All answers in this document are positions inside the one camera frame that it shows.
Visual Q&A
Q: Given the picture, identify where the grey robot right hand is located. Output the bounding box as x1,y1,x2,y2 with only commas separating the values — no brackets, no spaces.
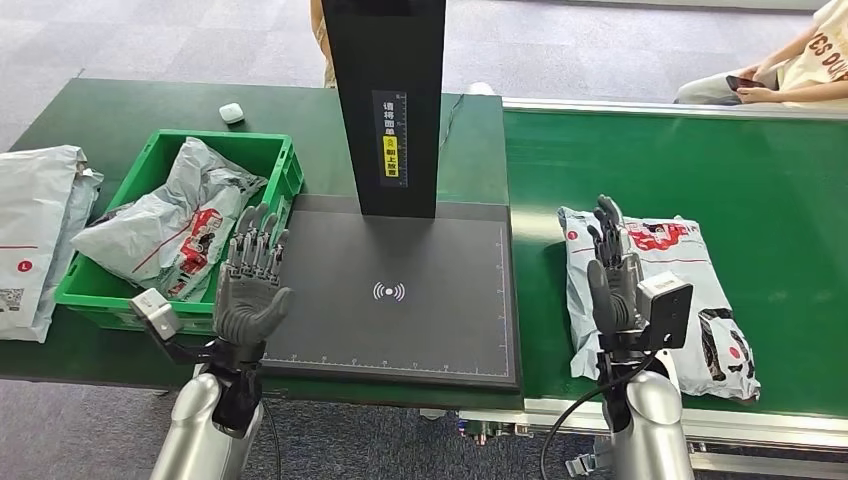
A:
586,194,647,336

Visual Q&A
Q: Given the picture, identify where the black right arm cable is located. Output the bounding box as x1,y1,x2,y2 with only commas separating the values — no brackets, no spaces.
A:
539,354,657,480

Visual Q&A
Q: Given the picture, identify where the black scanner platform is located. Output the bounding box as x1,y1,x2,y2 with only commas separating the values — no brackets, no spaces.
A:
261,194,523,392

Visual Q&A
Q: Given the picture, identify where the green table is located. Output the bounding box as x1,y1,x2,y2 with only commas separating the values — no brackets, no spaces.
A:
0,78,525,412

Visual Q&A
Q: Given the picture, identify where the green plastic crate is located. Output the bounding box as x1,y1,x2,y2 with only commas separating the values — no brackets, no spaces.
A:
54,129,305,336

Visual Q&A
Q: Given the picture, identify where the person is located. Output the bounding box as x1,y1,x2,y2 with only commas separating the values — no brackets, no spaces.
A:
309,0,337,89

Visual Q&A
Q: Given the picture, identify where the black scanner column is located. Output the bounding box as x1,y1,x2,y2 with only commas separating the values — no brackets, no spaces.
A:
321,0,448,221

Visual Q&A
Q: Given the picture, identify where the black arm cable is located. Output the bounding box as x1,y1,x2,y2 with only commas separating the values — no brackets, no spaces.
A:
539,354,657,480
260,399,283,480

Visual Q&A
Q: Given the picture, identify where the aluminium conveyor frame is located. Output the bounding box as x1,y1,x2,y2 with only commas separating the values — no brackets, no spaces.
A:
457,97,848,458

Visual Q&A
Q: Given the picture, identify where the plain grey mailer bag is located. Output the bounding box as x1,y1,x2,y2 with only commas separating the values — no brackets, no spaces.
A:
27,165,105,344

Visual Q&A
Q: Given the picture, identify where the white mailer bag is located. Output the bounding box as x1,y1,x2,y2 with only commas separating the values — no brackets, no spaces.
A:
0,145,89,333

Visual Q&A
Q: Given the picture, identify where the thin dark cable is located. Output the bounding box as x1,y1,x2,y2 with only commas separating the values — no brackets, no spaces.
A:
438,94,466,150

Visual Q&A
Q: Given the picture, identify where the yellow and white column label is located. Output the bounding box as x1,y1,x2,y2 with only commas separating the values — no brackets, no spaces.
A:
372,89,409,189

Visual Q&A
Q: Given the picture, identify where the conveyor control electronics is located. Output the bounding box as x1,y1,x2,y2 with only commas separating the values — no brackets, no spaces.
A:
460,413,533,443

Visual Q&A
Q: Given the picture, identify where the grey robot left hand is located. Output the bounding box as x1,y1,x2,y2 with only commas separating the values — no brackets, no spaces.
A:
213,203,295,347

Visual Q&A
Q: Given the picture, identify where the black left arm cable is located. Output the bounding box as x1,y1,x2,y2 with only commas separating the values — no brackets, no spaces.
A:
260,399,283,480

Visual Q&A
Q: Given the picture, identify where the green conveyor belt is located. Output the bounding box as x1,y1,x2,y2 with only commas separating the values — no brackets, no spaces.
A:
503,109,848,420

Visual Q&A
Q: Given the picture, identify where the grey cable connector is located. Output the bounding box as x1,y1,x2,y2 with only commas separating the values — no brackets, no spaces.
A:
566,453,611,480

